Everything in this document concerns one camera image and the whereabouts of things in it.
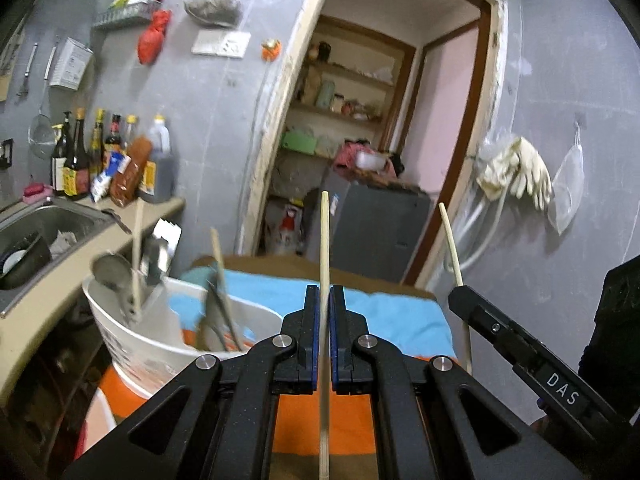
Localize dark grey cabinet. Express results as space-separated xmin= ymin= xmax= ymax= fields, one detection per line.
xmin=303 ymin=168 xmax=433 ymax=283

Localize brown spice packet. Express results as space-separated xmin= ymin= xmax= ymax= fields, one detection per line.
xmin=110 ymin=134 xmax=153 ymax=207

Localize black pot in sink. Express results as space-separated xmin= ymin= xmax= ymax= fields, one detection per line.
xmin=1 ymin=232 xmax=52 ymax=290

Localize cream rubber gloves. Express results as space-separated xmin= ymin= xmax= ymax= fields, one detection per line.
xmin=476 ymin=136 xmax=552 ymax=211

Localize beige countertop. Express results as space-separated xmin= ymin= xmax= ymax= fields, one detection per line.
xmin=1 ymin=197 xmax=186 ymax=408

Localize light blue cloth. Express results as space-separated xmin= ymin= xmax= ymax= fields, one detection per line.
xmin=168 ymin=268 xmax=456 ymax=358

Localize dark sauce bottle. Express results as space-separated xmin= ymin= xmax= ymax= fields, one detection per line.
xmin=63 ymin=107 xmax=90 ymax=200

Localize hanging mesh strainer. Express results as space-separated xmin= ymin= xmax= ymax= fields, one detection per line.
xmin=28 ymin=44 xmax=58 ymax=160

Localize white hose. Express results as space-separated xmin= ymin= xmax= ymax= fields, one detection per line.
xmin=444 ymin=194 xmax=511 ymax=273

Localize clear plastic bag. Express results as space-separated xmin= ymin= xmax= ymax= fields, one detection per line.
xmin=547 ymin=122 xmax=585 ymax=236

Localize steel sink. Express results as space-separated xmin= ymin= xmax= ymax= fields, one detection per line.
xmin=1 ymin=197 xmax=114 ymax=318

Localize blue white packet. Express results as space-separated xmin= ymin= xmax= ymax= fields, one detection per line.
xmin=90 ymin=152 xmax=130 ymax=203

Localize wooden storage shelf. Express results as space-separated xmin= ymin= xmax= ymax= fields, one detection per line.
xmin=257 ymin=15 xmax=416 ymax=252

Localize person's right hand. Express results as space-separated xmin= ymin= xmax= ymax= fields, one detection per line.
xmin=529 ymin=414 xmax=551 ymax=437

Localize orange cloth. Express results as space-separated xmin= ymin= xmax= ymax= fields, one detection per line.
xmin=74 ymin=328 xmax=457 ymax=456

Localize red plastic bag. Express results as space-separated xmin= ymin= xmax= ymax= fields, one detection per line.
xmin=137 ymin=10 xmax=171 ymax=65

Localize grey wall basket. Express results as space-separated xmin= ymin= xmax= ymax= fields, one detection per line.
xmin=92 ymin=1 xmax=162 ymax=30

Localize white wall socket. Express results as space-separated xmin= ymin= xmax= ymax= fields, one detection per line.
xmin=191 ymin=29 xmax=252 ymax=58

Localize silver ladle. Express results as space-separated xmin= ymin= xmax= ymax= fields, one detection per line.
xmin=91 ymin=252 xmax=139 ymax=324

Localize large soy sauce jug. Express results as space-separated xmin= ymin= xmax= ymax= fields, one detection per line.
xmin=138 ymin=115 xmax=175 ymax=204

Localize white plastic utensil caddy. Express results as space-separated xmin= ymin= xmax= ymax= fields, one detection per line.
xmin=82 ymin=276 xmax=283 ymax=399

